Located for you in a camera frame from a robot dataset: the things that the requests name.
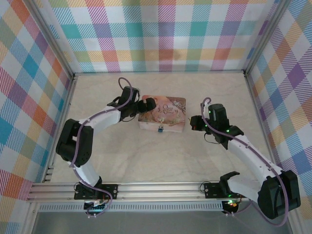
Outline decorated pink tin box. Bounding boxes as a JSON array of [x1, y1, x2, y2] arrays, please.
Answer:
[[137, 95, 187, 134]]

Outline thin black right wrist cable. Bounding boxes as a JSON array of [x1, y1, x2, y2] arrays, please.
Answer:
[[203, 132, 219, 145]]

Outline aluminium frame floor bar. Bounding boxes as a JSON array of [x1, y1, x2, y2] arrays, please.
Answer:
[[243, 72, 283, 171], [72, 69, 246, 77], [41, 74, 79, 183]]

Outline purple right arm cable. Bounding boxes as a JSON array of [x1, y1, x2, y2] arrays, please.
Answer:
[[200, 97, 290, 227]]

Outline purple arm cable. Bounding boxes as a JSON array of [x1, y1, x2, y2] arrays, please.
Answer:
[[200, 97, 290, 227], [70, 77, 141, 219]]

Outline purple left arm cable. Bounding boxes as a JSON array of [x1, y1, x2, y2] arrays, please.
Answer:
[[70, 77, 141, 219]]

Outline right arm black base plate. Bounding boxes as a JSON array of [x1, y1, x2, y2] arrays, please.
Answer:
[[203, 181, 244, 199]]

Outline aluminium mounting rail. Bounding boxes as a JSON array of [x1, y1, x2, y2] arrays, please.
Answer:
[[26, 180, 259, 202]]

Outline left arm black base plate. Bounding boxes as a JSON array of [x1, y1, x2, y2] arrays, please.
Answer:
[[74, 183, 119, 200]]

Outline slotted grey cable duct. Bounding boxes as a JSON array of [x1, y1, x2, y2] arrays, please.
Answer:
[[39, 200, 224, 212]]

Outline aluminium frame post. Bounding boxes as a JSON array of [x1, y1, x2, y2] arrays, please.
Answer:
[[243, 0, 292, 75], [25, 0, 75, 77]]

